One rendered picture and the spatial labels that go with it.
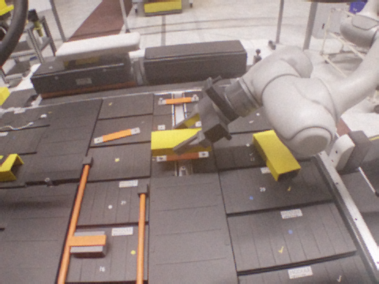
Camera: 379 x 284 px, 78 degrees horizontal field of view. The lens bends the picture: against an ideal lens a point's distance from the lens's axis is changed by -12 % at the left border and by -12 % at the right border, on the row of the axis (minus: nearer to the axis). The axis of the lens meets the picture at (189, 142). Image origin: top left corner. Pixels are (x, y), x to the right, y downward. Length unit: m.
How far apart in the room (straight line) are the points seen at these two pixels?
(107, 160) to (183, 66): 0.51
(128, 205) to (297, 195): 0.43
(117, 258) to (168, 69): 0.76
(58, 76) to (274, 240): 1.01
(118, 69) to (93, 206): 0.60
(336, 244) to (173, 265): 0.37
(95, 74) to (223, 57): 0.53
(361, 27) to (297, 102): 0.83
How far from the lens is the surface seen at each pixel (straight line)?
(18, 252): 0.74
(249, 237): 0.62
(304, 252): 0.63
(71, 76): 1.17
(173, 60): 1.08
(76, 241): 0.64
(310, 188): 0.73
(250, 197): 0.68
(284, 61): 0.61
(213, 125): 0.62
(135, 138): 0.85
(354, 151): 0.93
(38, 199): 0.80
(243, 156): 0.76
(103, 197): 0.73
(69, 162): 0.85
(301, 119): 0.47
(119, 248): 0.64
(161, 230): 0.62
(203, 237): 0.61
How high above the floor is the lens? 1.56
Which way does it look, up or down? 44 degrees down
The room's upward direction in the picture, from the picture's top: 5 degrees counter-clockwise
